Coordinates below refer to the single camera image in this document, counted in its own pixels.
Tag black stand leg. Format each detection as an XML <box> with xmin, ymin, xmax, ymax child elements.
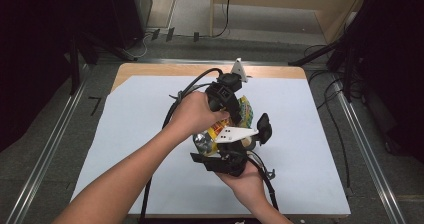
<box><xmin>287</xmin><ymin>39</ymin><xmax>342</xmax><ymax>67</ymax></box>

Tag person's right hand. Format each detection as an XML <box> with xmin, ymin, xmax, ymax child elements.
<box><xmin>215</xmin><ymin>165</ymin><xmax>270</xmax><ymax>207</ymax></box>

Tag metal floor rail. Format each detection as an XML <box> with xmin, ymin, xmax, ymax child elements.
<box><xmin>5</xmin><ymin>63</ymin><xmax>90</xmax><ymax>224</ymax></box>
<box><xmin>332</xmin><ymin>80</ymin><xmax>407</xmax><ymax>224</ymax></box>

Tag black metal stand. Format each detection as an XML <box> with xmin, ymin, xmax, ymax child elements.
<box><xmin>67</xmin><ymin>30</ymin><xmax>138</xmax><ymax>96</ymax></box>

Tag white floor cable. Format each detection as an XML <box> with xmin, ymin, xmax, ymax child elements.
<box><xmin>132</xmin><ymin>33</ymin><xmax>150</xmax><ymax>59</ymax></box>

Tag black hanging cable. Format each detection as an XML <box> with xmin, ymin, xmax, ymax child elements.
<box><xmin>212</xmin><ymin>0</ymin><xmax>233</xmax><ymax>39</ymax></box>

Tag light wooden furniture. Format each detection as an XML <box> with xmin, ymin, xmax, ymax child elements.
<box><xmin>209</xmin><ymin>0</ymin><xmax>369</xmax><ymax>44</ymax></box>

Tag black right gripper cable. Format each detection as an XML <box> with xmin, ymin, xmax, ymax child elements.
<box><xmin>246</xmin><ymin>149</ymin><xmax>280</xmax><ymax>212</ymax></box>

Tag glass jar with black lid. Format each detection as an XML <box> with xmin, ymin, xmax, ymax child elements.
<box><xmin>241</xmin><ymin>112</ymin><xmax>273</xmax><ymax>152</ymax></box>

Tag black floor cables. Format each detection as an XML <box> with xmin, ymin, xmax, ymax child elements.
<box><xmin>303</xmin><ymin>43</ymin><xmax>353</xmax><ymax>189</ymax></box>

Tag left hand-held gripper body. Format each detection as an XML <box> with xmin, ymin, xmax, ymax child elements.
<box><xmin>204</xmin><ymin>57</ymin><xmax>250</xmax><ymax>113</ymax></box>

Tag black cabinet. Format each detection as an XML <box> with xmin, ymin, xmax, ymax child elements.
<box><xmin>108</xmin><ymin>0</ymin><xmax>154</xmax><ymax>50</ymax></box>

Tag person's left hand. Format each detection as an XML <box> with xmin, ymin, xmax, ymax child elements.
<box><xmin>166</xmin><ymin>90</ymin><xmax>231</xmax><ymax>144</ymax></box>

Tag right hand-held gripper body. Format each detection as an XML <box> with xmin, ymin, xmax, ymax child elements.
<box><xmin>213</xmin><ymin>126</ymin><xmax>260</xmax><ymax>178</ymax></box>

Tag yellow green food pouch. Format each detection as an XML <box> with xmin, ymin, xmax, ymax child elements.
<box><xmin>192</xmin><ymin>95</ymin><xmax>255</xmax><ymax>157</ymax></box>

